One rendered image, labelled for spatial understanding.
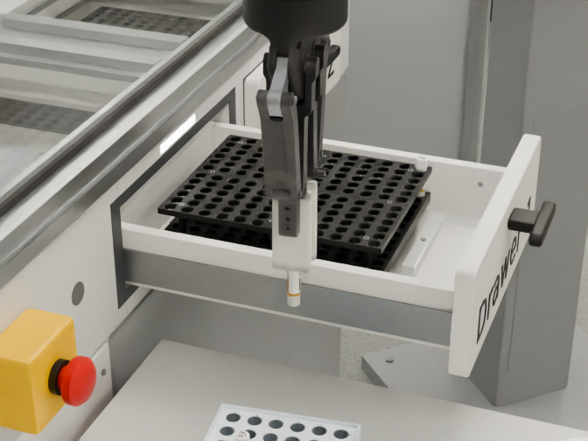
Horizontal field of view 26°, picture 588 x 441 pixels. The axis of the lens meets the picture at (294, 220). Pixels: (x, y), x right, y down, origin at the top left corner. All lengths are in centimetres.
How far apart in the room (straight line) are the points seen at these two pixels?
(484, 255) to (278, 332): 65
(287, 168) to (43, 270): 26
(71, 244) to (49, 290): 5
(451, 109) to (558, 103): 91
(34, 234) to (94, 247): 11
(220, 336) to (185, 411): 33
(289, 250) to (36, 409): 23
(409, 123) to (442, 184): 172
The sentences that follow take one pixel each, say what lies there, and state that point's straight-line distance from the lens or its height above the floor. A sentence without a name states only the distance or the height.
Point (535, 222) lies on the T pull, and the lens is 118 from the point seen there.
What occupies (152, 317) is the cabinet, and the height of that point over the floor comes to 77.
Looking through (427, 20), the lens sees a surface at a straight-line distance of 294.
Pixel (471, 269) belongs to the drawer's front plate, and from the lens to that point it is 107.
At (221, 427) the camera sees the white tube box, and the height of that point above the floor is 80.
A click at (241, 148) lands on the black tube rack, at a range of 134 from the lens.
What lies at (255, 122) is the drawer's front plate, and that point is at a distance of 144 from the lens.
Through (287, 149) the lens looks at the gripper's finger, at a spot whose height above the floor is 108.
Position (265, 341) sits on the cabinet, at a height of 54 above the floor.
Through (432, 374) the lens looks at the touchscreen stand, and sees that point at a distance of 247.
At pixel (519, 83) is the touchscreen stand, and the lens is 209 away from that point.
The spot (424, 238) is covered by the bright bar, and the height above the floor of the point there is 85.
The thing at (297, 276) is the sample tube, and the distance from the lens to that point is 101.
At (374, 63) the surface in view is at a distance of 300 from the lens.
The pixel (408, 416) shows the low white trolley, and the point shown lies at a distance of 118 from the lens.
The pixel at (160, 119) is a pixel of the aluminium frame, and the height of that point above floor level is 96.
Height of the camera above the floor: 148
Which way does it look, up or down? 29 degrees down
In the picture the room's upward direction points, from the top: straight up
